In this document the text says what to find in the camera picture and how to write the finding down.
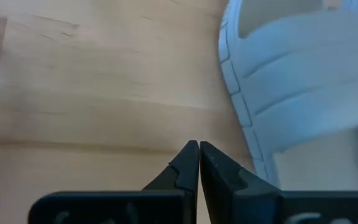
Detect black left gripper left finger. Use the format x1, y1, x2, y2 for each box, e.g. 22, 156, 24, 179
27, 139, 200, 224

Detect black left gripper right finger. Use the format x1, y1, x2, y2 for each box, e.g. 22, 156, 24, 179
200, 141, 358, 224

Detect grey slide sandal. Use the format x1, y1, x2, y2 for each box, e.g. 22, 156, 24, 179
218, 0, 358, 189

